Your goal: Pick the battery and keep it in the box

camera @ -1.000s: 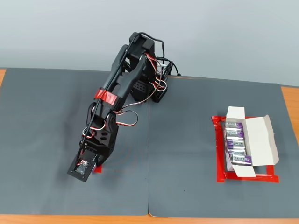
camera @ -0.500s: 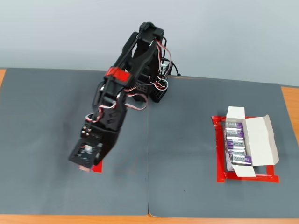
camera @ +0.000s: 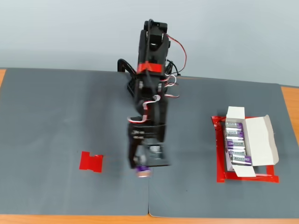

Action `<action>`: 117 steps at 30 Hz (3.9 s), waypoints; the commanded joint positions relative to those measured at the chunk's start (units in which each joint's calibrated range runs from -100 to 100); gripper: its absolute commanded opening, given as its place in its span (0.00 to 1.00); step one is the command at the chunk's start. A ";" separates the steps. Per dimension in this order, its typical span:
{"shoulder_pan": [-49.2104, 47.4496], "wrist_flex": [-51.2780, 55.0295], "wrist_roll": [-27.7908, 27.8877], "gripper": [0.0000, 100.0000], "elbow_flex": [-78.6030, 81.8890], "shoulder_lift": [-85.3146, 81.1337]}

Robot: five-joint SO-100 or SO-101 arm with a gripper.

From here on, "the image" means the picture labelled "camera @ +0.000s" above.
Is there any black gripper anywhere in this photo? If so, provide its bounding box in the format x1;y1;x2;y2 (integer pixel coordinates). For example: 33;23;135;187
127;123;173;170

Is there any white cardboard battery box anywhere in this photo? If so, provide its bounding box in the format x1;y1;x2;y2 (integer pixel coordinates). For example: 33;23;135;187
224;106;280;178

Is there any red tape marker patch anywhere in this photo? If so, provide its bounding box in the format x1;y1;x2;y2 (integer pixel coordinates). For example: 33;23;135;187
78;151;104;174

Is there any grey table mat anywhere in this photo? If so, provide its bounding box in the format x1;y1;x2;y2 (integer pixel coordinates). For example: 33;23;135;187
0;67;150;217
148;76;299;219

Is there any red tape band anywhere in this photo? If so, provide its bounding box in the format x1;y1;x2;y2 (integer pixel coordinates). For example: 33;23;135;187
136;62;164;74

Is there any white red ribbon cable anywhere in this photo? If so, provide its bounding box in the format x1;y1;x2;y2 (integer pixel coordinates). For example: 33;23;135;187
127;94;162;124
161;74;181;99

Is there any red tape frame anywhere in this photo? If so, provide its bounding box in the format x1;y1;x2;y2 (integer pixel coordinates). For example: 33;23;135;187
211;115;280;184

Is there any red black servo cable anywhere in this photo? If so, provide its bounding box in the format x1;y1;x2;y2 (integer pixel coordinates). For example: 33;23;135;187
166;33;188;76

